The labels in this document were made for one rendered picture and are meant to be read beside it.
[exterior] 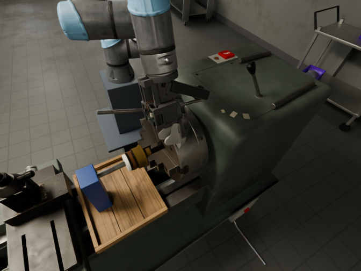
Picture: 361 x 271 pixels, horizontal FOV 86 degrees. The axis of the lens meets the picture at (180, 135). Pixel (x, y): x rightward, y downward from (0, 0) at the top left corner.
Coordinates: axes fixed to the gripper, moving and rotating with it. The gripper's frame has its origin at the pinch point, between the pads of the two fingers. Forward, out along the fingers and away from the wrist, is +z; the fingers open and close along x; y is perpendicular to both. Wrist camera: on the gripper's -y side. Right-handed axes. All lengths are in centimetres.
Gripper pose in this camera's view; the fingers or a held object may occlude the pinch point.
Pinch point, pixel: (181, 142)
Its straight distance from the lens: 53.9
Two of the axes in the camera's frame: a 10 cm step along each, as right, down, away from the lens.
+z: 1.3, 8.3, 5.4
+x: 5.2, 4.1, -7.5
